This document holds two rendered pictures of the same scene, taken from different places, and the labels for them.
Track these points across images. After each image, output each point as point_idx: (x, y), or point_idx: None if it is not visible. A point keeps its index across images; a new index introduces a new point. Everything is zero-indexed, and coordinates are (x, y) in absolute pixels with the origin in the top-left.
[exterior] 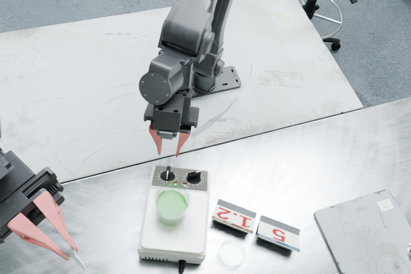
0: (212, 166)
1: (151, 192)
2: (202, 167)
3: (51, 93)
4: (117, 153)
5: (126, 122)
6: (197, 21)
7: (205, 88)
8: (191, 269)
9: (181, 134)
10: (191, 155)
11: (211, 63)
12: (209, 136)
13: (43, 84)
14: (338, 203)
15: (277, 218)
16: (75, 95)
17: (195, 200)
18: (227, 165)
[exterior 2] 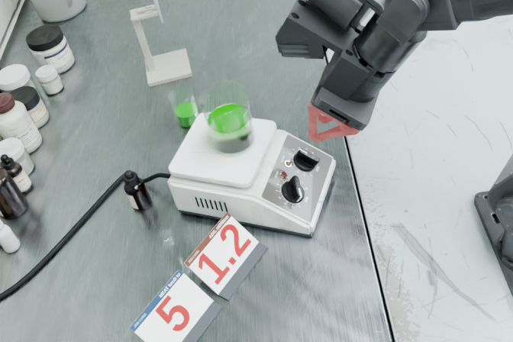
0: (329, 247)
1: (268, 123)
2: (330, 233)
3: (480, 61)
4: (370, 129)
5: (427, 140)
6: None
7: (503, 245)
8: None
9: (312, 95)
10: (355, 219)
11: (502, 178)
12: (394, 252)
13: (497, 52)
14: None
15: (209, 335)
16: (479, 84)
17: (243, 168)
18: (327, 271)
